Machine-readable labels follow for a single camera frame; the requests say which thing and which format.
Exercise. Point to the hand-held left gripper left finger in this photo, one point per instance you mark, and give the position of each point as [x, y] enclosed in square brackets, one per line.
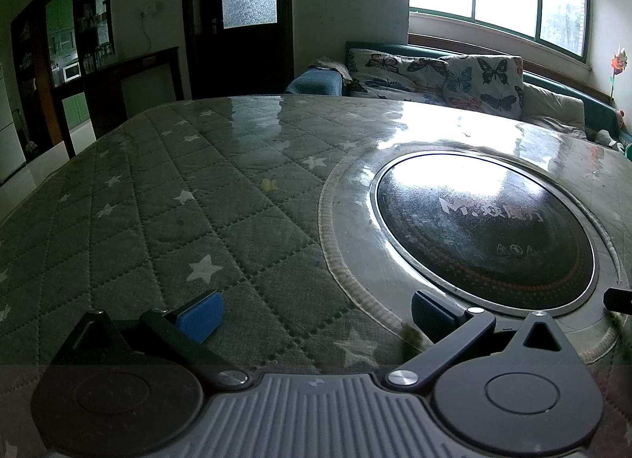
[200, 317]

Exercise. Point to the colourful pinwheel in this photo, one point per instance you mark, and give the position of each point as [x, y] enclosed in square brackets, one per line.
[617, 63]

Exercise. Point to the dark wooden display shelf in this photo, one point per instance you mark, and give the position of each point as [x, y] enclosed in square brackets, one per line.
[42, 107]

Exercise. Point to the white microwave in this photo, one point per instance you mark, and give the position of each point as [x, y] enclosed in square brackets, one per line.
[71, 71]

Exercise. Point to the blue corner sofa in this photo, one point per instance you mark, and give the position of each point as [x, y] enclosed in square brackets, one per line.
[313, 83]

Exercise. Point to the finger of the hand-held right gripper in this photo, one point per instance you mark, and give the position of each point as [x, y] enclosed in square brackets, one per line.
[619, 300]

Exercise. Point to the square butterfly print pillow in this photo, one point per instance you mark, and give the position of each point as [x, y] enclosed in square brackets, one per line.
[489, 83]

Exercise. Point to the pink plush toy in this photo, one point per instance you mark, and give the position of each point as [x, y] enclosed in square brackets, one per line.
[620, 120]

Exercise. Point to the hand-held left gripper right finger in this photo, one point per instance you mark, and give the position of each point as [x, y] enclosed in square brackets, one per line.
[434, 315]

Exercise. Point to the grey plush toy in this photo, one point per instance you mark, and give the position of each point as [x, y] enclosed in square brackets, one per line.
[605, 136]

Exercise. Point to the long butterfly print pillow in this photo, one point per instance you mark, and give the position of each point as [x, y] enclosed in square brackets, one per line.
[390, 68]

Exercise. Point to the white wall socket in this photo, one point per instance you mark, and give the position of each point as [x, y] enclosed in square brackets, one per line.
[148, 8]

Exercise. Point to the beige crumpled cloth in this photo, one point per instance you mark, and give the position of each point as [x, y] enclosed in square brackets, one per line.
[331, 65]

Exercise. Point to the plain white pillow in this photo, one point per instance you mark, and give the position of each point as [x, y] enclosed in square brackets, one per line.
[553, 107]

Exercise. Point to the dark door with frosted glass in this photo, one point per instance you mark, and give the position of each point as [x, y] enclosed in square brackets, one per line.
[237, 63]

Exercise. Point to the round black induction cooktop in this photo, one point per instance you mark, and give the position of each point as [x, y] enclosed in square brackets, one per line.
[493, 241]

